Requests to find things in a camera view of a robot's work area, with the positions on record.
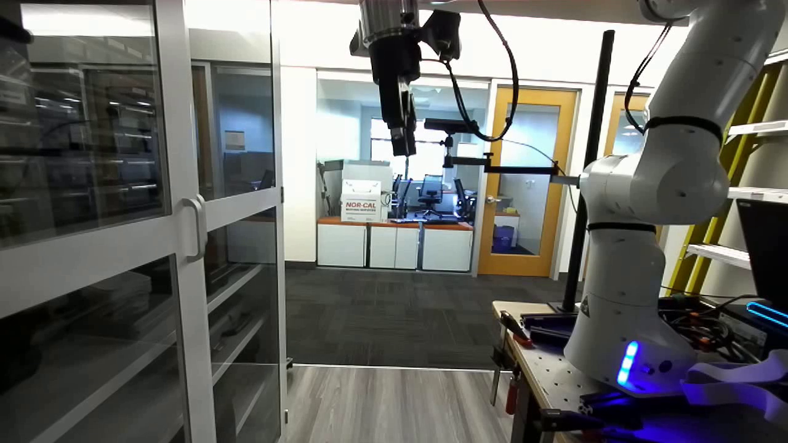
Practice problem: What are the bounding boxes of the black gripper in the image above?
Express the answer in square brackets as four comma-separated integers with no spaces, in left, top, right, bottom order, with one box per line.
[349,0,421,155]

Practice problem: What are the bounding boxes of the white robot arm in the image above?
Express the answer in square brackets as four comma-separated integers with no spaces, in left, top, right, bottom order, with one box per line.
[565,0,785,398]

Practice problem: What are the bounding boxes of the white glass door cabinet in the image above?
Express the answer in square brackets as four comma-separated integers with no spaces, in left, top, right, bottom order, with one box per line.
[0,0,284,443]

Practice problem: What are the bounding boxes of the white cardboard box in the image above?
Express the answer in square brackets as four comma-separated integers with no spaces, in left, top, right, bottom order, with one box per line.
[341,161,392,222]

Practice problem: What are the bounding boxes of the white low cabinets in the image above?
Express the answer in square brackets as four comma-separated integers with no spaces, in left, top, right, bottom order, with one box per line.
[316,216,472,274]

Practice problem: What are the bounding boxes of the wooden framed glass door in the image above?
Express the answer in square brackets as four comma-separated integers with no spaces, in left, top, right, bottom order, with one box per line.
[478,87,578,279]

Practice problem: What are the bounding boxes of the yellow ladder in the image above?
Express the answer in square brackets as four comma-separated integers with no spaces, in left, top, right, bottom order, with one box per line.
[667,61,788,296]

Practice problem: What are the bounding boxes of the black laptop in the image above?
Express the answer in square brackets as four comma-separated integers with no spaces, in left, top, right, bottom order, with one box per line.
[736,200,788,310]

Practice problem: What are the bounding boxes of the wooden robot work table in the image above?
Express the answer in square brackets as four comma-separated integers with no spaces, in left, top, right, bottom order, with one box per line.
[492,300,788,443]

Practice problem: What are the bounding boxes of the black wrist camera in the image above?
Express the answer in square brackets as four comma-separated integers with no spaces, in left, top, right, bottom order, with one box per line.
[421,11,460,61]

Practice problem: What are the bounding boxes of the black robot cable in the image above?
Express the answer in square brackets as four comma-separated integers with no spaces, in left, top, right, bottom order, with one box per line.
[440,0,522,145]

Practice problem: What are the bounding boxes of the black camera stand pole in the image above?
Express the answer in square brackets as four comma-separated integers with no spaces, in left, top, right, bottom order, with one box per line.
[443,29,615,315]

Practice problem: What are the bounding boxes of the silver cabinet door handle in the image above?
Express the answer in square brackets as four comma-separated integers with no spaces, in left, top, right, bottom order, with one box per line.
[183,194,208,262]

